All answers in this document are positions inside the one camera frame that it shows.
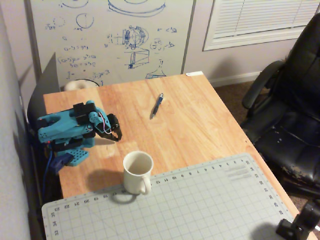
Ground grey cutting mat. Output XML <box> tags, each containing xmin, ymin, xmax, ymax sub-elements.
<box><xmin>41</xmin><ymin>152</ymin><xmax>296</xmax><ymax>240</ymax></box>

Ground white window blinds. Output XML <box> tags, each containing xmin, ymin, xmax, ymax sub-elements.
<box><xmin>202</xmin><ymin>0</ymin><xmax>320</xmax><ymax>52</ymax></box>

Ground blue cable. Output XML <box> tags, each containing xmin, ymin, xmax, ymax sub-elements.
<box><xmin>42</xmin><ymin>149</ymin><xmax>55</xmax><ymax>203</ymax></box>

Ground white tape roll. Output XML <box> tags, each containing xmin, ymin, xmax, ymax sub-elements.
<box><xmin>64</xmin><ymin>79</ymin><xmax>101</xmax><ymax>92</ymax></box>

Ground dark blue table clamp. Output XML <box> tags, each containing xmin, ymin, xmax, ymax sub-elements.
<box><xmin>48</xmin><ymin>153</ymin><xmax>74</xmax><ymax>175</ymax></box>

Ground blue ballpoint pen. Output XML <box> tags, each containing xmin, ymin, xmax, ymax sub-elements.
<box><xmin>149</xmin><ymin>92</ymin><xmax>165</xmax><ymax>120</ymax></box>

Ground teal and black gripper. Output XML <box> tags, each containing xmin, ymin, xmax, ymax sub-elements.
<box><xmin>87</xmin><ymin>108</ymin><xmax>124</xmax><ymax>143</ymax></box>

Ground black camera stand clamp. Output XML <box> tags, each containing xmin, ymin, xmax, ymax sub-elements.
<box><xmin>275</xmin><ymin>199</ymin><xmax>320</xmax><ymax>240</ymax></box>

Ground white ceramic mug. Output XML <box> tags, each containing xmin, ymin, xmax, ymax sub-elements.
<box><xmin>122</xmin><ymin>150</ymin><xmax>154</xmax><ymax>196</ymax></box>

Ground whiteboard with blue drawings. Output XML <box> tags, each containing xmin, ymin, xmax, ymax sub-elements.
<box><xmin>24</xmin><ymin>0</ymin><xmax>197</xmax><ymax>87</ymax></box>

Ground dark grey flat panel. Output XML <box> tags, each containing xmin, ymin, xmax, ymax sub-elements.
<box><xmin>26</xmin><ymin>51</ymin><xmax>61</xmax><ymax>126</ymax></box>

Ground black leather office chair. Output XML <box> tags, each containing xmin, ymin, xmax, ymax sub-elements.
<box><xmin>239</xmin><ymin>12</ymin><xmax>320</xmax><ymax>198</ymax></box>

